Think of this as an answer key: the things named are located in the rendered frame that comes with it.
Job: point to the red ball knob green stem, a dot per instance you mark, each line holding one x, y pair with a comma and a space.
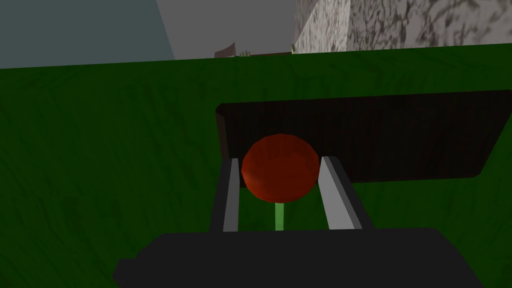
280, 168

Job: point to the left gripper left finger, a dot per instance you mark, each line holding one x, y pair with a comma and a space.
228, 200

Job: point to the dark brown drawer front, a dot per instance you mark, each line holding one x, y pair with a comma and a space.
400, 136

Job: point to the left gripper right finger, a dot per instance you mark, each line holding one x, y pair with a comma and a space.
338, 200

